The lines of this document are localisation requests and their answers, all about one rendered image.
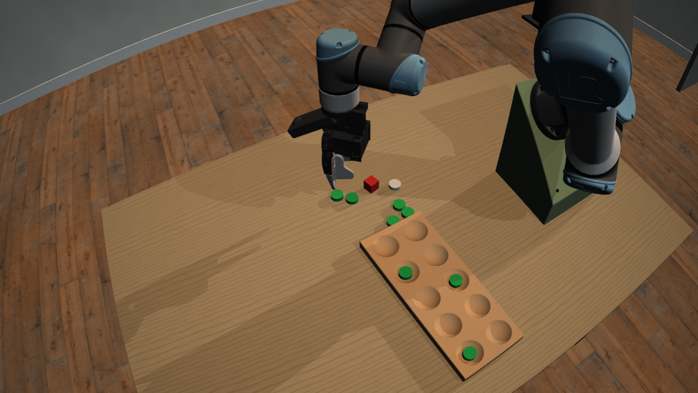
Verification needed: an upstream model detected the orange wooden tray with round pockets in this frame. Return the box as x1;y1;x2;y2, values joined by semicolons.
360;211;524;382

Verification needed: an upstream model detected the beige disc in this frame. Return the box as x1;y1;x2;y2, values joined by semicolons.
389;179;401;191

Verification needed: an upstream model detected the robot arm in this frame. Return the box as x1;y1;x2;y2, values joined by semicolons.
316;0;636;195

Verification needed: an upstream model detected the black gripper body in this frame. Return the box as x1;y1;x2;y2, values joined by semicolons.
321;101;370;162

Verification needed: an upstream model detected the red block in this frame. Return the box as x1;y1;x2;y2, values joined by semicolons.
364;175;379;194

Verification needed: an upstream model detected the green disc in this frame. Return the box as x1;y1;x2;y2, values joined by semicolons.
386;215;399;227
393;199;405;211
331;189;344;202
401;207;414;218
398;266;413;280
462;346;477;361
449;274;463;288
345;192;358;205

